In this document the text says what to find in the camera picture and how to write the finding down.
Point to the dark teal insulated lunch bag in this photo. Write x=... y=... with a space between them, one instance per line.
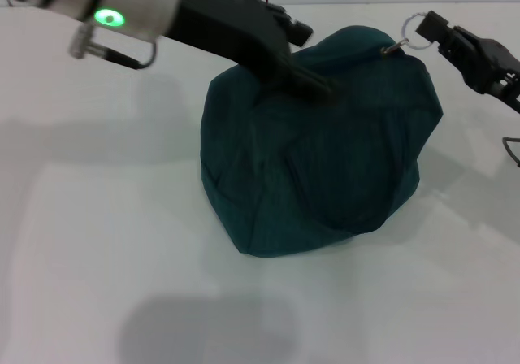
x=317 y=157

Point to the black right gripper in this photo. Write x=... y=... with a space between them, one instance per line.
x=495 y=69

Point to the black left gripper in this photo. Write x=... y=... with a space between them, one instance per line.
x=231 y=31

